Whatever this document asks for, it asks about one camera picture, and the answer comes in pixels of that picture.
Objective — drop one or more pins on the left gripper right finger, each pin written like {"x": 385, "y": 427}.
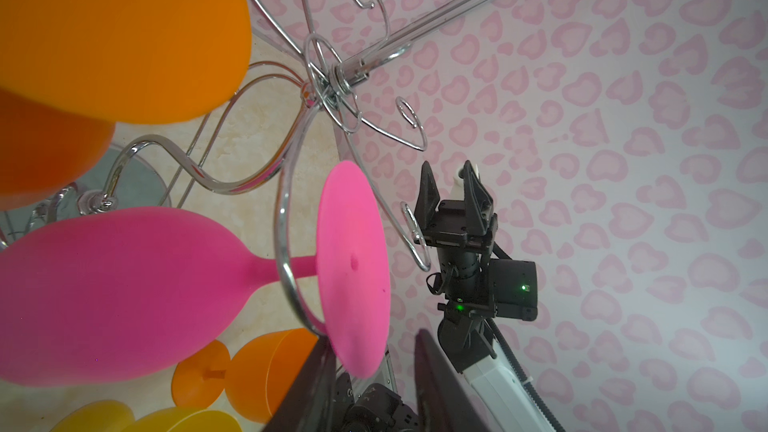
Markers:
{"x": 442, "y": 403}

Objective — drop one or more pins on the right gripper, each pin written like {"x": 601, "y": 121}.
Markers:
{"x": 467, "y": 226}

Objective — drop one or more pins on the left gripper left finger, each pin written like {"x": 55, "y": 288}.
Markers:
{"x": 308, "y": 404}

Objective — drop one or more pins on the pink wine glass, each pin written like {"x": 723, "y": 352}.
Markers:
{"x": 124, "y": 294}

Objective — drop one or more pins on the yellow wine glass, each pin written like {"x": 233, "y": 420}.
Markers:
{"x": 112, "y": 415}

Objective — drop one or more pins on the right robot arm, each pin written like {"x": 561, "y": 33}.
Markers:
{"x": 479, "y": 283}

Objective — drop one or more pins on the chrome wine glass rack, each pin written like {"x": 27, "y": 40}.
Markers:
{"x": 330, "y": 87}

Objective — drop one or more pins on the orange wine glass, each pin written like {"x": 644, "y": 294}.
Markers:
{"x": 72, "y": 69}
{"x": 255, "y": 380}

